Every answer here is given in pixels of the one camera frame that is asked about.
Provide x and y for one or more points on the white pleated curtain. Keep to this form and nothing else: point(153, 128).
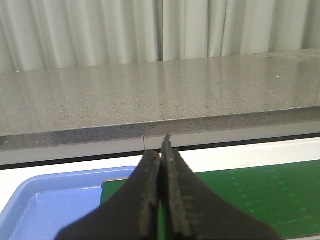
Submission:
point(44, 34)

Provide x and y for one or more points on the blue plastic tray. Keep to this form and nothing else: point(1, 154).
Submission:
point(42, 205)

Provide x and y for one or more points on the green conveyor belt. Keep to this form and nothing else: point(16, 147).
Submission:
point(285, 197)

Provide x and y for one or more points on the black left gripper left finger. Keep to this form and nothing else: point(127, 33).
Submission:
point(131, 213)

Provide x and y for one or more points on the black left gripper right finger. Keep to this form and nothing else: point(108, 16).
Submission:
point(193, 211)

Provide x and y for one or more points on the grey conveyor back rail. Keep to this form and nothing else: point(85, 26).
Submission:
point(90, 144)

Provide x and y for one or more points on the grey stone counter slab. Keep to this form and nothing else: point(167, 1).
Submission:
point(53, 107)

